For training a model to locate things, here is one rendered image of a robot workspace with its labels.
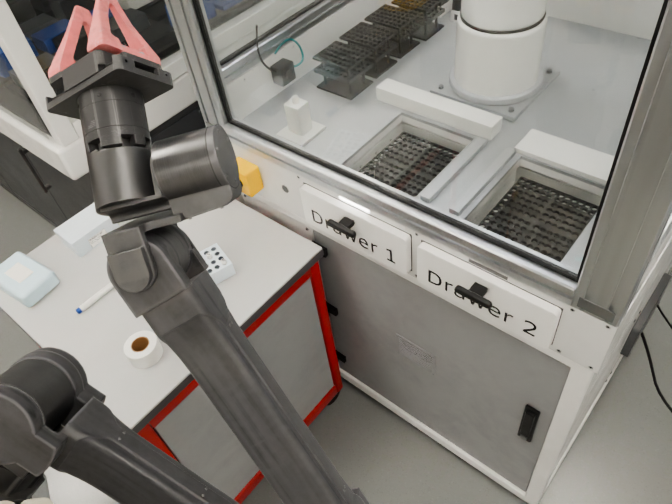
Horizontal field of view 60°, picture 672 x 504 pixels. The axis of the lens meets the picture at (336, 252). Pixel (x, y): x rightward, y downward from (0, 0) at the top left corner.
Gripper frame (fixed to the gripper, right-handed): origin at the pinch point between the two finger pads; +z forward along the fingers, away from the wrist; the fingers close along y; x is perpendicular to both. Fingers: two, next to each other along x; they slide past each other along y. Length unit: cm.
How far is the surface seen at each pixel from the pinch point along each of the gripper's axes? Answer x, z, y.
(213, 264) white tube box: -66, -14, -49
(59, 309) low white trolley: -49, -17, -82
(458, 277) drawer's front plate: -72, -30, 5
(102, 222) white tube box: -61, 4, -78
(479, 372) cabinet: -97, -51, -4
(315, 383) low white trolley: -110, -49, -58
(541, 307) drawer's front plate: -69, -38, 19
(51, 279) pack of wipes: -49, -9, -85
